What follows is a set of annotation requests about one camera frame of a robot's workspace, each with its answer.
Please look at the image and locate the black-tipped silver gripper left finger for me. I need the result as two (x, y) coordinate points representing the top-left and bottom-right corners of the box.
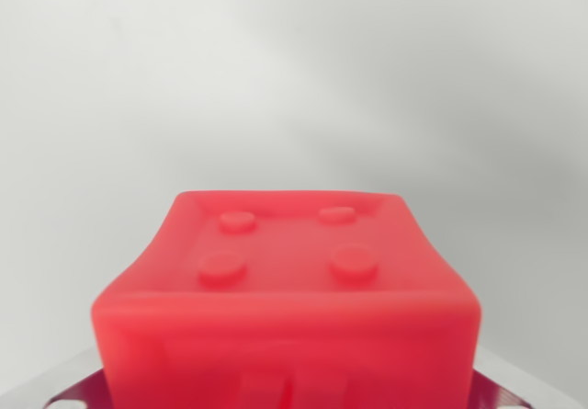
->
(7, 347), (114, 409)

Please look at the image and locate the black-tipped silver gripper right finger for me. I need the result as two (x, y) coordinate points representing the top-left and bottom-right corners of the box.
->
(470, 342), (585, 409)

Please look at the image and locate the red dice cube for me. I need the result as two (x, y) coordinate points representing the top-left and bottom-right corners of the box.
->
(89, 188), (484, 409)

